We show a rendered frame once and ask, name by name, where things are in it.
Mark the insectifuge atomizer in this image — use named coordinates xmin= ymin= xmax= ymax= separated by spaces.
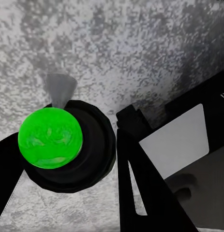
xmin=18 ymin=73 xmax=117 ymax=193

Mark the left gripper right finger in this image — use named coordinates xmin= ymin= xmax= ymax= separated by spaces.
xmin=116 ymin=129 xmax=199 ymax=232

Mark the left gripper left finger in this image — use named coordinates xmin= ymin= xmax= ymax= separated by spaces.
xmin=0 ymin=132 xmax=24 ymax=216

